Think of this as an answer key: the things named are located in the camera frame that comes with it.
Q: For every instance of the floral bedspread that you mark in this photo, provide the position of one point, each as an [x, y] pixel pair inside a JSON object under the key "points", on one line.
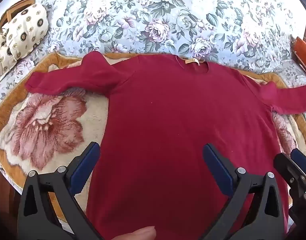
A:
{"points": [[155, 10]]}

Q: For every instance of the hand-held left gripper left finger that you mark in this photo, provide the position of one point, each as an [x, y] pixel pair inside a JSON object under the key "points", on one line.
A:
{"points": [[85, 170]]}

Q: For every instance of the plush rose-print blanket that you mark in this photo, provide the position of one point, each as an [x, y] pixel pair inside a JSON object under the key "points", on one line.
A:
{"points": [[42, 120]]}

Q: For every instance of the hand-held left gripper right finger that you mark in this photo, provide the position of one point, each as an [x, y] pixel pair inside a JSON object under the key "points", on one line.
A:
{"points": [[218, 170]]}

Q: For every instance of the large cream medallion-print pillow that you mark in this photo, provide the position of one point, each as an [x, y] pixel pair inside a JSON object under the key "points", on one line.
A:
{"points": [[25, 30]]}

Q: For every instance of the orange seat cushion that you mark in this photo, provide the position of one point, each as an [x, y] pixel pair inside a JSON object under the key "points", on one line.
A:
{"points": [[304, 55]]}

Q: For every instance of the wooden chair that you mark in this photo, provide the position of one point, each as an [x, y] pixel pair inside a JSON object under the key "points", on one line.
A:
{"points": [[10, 11]]}

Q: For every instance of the person's left hand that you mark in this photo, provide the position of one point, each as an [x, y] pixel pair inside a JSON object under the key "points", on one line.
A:
{"points": [[139, 234]]}

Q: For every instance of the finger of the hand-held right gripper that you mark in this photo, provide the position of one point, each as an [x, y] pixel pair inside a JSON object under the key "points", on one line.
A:
{"points": [[287, 166], [303, 161]]}

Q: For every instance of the dark red knit sweater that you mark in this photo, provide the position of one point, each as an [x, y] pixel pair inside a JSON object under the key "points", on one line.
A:
{"points": [[168, 117]]}

